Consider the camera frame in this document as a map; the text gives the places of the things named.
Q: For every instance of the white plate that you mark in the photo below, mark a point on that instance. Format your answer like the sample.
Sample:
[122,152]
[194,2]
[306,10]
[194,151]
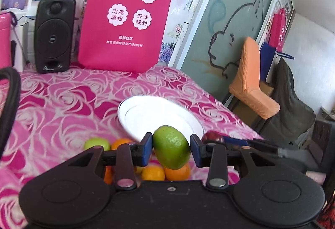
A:
[139,115]

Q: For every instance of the orange fruit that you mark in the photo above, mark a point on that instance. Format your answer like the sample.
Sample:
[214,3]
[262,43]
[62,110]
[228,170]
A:
[119,142]
[108,175]
[153,173]
[181,174]

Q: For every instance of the blue bag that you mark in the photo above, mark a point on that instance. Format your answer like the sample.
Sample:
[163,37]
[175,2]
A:
[267,53]

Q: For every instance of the pink tote bag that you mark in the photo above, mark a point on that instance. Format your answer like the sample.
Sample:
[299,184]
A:
[122,35]

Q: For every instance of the pink thermos bottle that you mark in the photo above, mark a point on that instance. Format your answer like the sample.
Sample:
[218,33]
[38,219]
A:
[5,41]

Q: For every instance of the dark grey covered chair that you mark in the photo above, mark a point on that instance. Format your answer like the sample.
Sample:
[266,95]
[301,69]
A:
[290,125]

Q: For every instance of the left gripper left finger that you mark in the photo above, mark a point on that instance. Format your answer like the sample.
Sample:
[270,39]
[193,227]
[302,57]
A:
[93,161]

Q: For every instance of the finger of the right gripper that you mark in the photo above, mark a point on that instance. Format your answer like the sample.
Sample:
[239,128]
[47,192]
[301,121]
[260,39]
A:
[268,149]

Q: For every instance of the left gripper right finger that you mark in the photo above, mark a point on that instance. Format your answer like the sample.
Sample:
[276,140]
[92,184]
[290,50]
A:
[218,158]

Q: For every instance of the green apple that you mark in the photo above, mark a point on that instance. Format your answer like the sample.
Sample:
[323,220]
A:
[97,141]
[171,147]

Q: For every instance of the orange covered chair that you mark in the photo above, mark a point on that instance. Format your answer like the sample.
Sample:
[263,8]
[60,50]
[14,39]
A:
[246,84]

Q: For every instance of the black speaker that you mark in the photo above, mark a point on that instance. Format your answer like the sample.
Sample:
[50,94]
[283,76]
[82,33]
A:
[53,35]

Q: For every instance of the pink rose tablecloth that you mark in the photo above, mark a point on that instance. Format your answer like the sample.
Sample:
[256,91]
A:
[58,112]

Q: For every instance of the dark red plum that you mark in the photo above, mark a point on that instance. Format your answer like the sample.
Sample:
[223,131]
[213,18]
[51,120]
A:
[212,137]

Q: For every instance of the small pink hanging bag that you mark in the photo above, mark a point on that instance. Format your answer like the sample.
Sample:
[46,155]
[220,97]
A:
[277,33]

